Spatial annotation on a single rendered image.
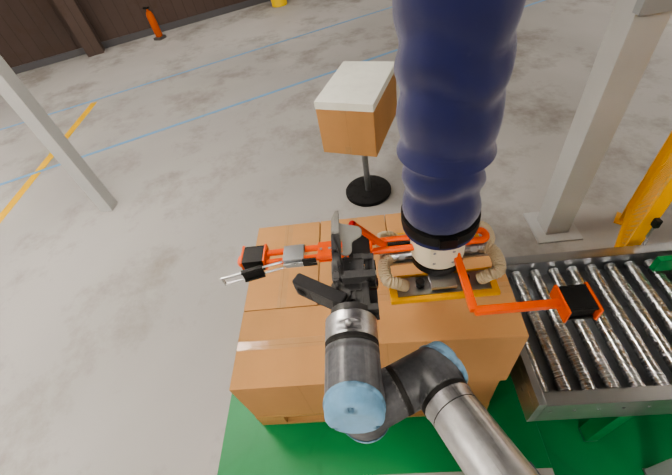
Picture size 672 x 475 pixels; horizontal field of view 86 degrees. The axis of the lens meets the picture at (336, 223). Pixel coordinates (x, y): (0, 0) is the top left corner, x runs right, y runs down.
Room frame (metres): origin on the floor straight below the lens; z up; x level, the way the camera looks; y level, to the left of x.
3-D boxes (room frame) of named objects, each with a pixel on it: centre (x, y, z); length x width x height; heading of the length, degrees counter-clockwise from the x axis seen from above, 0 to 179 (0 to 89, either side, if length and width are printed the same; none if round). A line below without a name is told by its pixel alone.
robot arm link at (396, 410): (0.21, 0.01, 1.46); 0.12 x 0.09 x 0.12; 106
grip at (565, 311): (0.42, -0.57, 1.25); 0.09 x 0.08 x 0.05; 172
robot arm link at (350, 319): (0.30, 0.01, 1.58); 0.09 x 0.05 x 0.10; 82
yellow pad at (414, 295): (0.63, -0.29, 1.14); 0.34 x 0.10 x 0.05; 82
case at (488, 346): (0.73, -0.29, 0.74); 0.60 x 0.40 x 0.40; 81
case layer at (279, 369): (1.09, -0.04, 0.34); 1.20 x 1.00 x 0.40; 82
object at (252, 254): (0.81, 0.29, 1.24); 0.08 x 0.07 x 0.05; 82
